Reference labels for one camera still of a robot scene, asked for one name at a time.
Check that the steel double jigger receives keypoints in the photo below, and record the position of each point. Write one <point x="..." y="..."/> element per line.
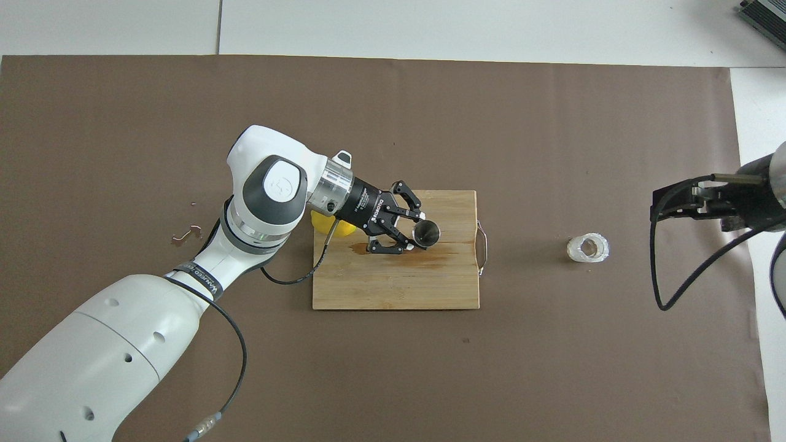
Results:
<point x="427" y="233"/>

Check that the small bent scrap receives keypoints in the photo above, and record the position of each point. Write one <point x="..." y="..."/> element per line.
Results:
<point x="196" y="231"/>

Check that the wooden cutting board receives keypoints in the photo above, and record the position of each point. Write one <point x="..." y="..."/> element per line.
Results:
<point x="399" y="282"/>

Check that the clear textured glass cup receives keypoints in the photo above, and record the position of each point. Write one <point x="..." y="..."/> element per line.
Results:
<point x="577" y="248"/>

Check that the yellow lemon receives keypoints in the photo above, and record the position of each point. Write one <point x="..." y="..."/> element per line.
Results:
<point x="341" y="231"/>

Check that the grey ribbed device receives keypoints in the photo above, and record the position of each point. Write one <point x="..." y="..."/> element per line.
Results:
<point x="767" y="18"/>

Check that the brown table mat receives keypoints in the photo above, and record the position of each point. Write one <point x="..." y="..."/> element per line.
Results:
<point x="491" y="380"/>

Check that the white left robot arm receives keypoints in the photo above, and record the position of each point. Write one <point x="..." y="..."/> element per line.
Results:
<point x="123" y="344"/>

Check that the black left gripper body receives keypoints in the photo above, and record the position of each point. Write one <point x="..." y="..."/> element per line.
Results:
<point x="368" y="209"/>

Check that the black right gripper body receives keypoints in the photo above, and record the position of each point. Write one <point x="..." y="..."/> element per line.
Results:
<point x="752" y="205"/>

